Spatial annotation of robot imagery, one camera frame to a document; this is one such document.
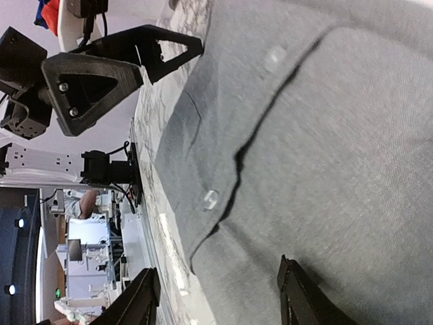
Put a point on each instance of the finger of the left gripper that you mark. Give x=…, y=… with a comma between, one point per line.
x=141, y=46

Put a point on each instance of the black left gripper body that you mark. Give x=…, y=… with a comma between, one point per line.
x=28, y=111

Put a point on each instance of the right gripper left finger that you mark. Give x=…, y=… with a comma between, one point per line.
x=138, y=303

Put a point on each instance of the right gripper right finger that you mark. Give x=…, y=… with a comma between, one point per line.
x=302, y=301

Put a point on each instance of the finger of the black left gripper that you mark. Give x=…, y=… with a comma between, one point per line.
x=83, y=88

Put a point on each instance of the grey garment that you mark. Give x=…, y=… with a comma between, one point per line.
x=305, y=131

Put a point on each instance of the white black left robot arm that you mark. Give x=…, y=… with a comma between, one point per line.
x=94, y=168

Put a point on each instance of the white plastic laundry basket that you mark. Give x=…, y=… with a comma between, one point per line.
x=77, y=20

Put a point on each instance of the royal blue garment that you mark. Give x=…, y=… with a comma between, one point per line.
x=39, y=19

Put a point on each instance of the orange garment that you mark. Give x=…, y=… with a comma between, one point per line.
x=50, y=13

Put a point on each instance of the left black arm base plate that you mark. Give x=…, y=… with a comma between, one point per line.
x=137, y=187

